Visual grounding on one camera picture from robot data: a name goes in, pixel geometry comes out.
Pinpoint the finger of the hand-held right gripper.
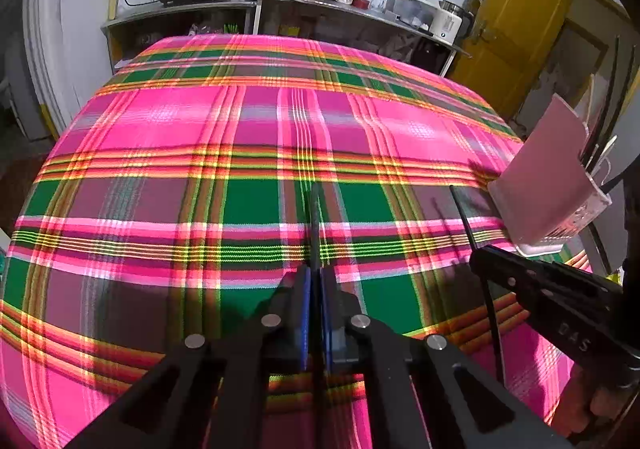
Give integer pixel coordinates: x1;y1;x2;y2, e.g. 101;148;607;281
470;246;551;307

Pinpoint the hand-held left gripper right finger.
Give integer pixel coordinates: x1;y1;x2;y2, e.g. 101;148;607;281
320;270;576;449

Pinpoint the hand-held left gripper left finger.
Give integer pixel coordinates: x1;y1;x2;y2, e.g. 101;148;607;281
65;264;312;449

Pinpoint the pink utensil holder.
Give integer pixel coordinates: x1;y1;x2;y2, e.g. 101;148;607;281
487;96;613;257

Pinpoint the pink plaid tablecloth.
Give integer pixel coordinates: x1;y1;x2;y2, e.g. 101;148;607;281
0;34;596;449

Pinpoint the white electric kettle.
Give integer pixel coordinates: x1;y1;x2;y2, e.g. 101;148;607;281
431;0;473;42

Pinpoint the yellow wooden door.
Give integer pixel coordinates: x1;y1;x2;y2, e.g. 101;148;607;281
445;0;631;130

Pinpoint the clear plastic dish container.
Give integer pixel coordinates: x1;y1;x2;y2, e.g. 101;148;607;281
387;0;441;27

